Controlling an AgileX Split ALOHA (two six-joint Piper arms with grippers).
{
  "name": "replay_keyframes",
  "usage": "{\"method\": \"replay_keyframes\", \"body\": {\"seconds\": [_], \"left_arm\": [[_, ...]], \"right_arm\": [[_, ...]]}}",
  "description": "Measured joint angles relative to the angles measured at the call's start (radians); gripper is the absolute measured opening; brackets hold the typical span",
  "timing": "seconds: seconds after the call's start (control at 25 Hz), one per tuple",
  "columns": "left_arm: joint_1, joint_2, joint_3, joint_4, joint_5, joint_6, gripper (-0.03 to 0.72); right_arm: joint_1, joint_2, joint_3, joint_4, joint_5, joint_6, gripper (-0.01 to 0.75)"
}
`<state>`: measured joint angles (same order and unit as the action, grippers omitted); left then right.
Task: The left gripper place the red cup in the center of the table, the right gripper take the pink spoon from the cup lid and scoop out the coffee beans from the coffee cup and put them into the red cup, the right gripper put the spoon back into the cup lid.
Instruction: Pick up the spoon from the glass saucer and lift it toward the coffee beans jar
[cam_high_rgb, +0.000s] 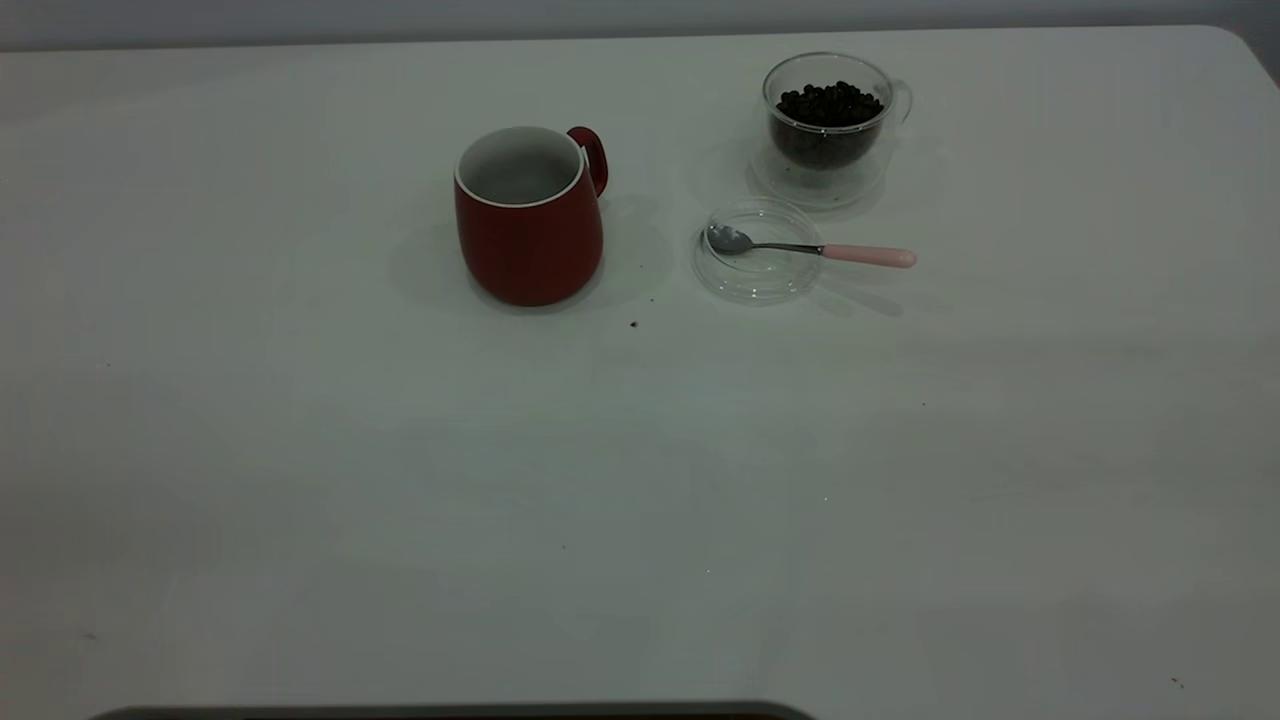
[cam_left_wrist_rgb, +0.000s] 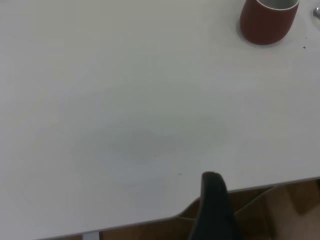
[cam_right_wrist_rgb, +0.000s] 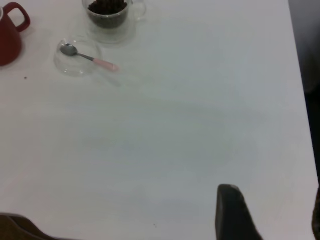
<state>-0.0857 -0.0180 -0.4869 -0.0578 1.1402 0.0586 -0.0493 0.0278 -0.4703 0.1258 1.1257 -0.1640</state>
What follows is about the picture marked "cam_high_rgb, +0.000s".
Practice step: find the clear round glass lid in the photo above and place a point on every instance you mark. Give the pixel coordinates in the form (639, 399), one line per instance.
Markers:
(760, 280)

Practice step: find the red ceramic mug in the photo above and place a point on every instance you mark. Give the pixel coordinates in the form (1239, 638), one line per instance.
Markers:
(530, 250)

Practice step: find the clear double-walled glass cup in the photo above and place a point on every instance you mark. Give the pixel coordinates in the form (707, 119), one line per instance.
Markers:
(830, 185)

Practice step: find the dark coffee beans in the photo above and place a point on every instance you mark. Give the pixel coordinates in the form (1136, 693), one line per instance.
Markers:
(828, 110)

